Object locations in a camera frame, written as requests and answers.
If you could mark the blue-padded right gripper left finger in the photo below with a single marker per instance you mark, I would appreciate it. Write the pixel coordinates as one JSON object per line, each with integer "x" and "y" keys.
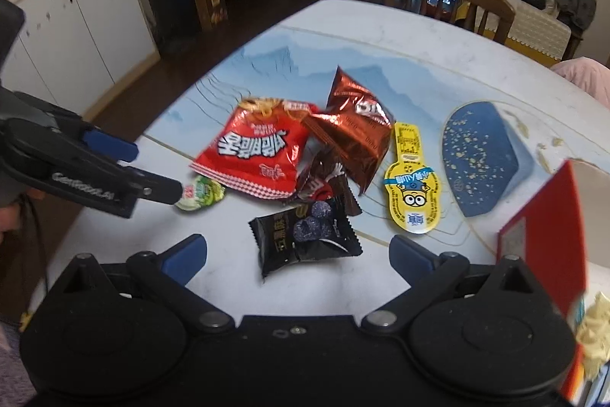
{"x": 165, "y": 277}

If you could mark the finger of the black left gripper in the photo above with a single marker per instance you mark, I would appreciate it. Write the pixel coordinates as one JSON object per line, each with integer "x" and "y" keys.
{"x": 116, "y": 188}

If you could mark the black blueberry snack bag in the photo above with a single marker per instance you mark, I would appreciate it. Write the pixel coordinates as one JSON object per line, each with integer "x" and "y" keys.
{"x": 310, "y": 232}

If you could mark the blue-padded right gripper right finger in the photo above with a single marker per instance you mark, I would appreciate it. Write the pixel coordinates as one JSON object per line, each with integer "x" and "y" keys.
{"x": 431, "y": 278}

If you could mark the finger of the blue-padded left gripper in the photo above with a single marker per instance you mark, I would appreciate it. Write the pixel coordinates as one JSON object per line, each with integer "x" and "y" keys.
{"x": 109, "y": 145}

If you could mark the yellow minion snack pack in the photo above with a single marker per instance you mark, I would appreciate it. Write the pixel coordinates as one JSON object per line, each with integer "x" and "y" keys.
{"x": 413, "y": 187}

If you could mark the cream white snack bag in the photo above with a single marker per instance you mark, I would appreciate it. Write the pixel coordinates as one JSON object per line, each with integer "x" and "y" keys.
{"x": 593, "y": 336}

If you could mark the pink cloth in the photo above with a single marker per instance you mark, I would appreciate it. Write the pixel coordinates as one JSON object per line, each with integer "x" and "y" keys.
{"x": 587, "y": 74}

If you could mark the red cardboard storage box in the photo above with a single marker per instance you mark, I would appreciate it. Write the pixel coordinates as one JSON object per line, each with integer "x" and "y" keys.
{"x": 562, "y": 234}

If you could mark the dark brown chocolate candy bag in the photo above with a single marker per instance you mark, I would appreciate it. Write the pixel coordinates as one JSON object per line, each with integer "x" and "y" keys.
{"x": 325, "y": 177}

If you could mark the sofa with cream cover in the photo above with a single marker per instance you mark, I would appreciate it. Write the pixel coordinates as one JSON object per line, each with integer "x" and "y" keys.
{"x": 549, "y": 31}

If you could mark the brown paper gift bag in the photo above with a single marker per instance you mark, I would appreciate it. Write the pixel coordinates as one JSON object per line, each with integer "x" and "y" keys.
{"x": 212, "y": 13}

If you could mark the red Korean noodle snack bag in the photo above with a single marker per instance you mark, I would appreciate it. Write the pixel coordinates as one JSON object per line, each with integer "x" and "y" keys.
{"x": 259, "y": 148}

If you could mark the person's left hand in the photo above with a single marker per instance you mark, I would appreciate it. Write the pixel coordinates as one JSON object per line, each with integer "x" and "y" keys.
{"x": 11, "y": 216}

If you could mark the red-brown foil Oreo bag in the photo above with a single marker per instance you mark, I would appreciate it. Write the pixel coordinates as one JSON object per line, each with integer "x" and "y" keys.
{"x": 356, "y": 126}

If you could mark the white cabinet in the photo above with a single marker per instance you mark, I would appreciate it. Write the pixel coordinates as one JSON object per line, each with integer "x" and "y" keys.
{"x": 79, "y": 54}

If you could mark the small green jelly cup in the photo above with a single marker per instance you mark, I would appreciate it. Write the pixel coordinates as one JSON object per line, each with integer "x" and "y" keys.
{"x": 200, "y": 194}

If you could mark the light blue packet in box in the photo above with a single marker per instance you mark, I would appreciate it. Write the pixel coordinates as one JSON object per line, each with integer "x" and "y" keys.
{"x": 596, "y": 393}

